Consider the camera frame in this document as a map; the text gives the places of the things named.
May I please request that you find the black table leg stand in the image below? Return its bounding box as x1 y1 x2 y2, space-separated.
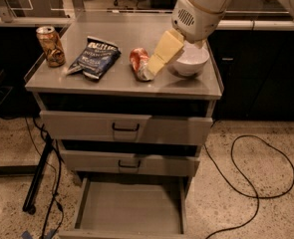
22 135 52 215

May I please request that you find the top grey drawer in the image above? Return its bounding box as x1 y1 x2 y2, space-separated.
40 111 212 145

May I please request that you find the white horizontal rail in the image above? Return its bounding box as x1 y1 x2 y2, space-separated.
0 17 294 31

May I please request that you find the bottom grey open drawer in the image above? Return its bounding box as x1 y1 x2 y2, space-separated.
59 174 186 239

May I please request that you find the red coke can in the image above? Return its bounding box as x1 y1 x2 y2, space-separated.
130 48 153 82

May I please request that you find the black floor cable right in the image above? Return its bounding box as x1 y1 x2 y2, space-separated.
203 134 294 239

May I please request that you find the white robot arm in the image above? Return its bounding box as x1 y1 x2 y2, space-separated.
147 0 294 76

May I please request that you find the black cables left floor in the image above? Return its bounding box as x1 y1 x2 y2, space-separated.
24 117 65 239

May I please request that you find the gold soda can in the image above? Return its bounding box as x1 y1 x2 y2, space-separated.
36 26 65 67

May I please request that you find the grey drawer cabinet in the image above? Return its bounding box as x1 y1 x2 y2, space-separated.
23 11 225 187

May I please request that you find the middle grey drawer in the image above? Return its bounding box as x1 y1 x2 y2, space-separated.
60 142 199 177

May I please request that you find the white bowl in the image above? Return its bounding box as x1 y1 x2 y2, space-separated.
171 43 209 77

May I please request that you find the blue chip bag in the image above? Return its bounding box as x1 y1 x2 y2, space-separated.
66 36 121 81

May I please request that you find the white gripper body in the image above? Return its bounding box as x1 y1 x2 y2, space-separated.
171 0 224 43

